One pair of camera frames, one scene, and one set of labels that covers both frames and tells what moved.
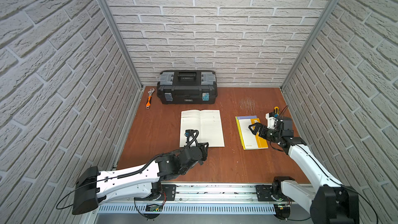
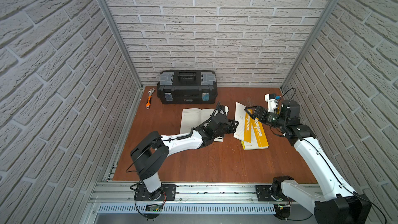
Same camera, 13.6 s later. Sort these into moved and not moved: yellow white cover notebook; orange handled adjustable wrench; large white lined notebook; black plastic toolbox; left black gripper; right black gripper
Moved: right black gripper; left black gripper; yellow white cover notebook
Not moved: large white lined notebook; black plastic toolbox; orange handled adjustable wrench
